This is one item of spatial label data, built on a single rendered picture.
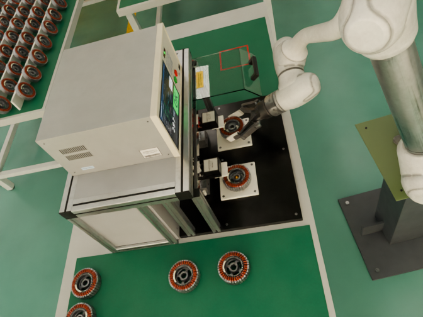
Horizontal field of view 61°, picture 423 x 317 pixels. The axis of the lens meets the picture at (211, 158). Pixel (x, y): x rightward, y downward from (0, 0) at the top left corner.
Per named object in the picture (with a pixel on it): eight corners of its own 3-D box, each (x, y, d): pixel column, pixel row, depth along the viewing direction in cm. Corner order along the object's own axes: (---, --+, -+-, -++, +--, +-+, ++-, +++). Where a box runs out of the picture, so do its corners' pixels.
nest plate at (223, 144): (248, 119, 163) (248, 117, 162) (252, 145, 154) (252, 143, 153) (216, 126, 166) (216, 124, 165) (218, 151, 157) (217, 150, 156)
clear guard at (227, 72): (255, 55, 150) (252, 44, 146) (262, 96, 136) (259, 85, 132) (180, 73, 157) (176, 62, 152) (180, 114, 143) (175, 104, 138)
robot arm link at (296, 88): (292, 116, 141) (286, 87, 146) (328, 98, 131) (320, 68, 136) (276, 107, 134) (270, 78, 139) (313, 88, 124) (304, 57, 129)
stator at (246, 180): (249, 165, 147) (247, 160, 144) (253, 189, 141) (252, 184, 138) (223, 171, 149) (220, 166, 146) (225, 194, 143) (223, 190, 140)
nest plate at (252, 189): (254, 163, 149) (253, 161, 148) (259, 194, 140) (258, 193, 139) (219, 169, 152) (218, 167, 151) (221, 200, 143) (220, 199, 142)
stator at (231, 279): (250, 253, 130) (248, 249, 127) (250, 285, 124) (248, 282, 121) (219, 254, 133) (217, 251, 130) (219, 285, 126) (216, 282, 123)
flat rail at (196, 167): (197, 70, 154) (195, 65, 151) (200, 198, 118) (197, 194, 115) (194, 71, 154) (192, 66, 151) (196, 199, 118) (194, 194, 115)
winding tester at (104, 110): (182, 66, 141) (162, 22, 125) (180, 156, 116) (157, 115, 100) (92, 88, 149) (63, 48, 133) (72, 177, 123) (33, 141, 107)
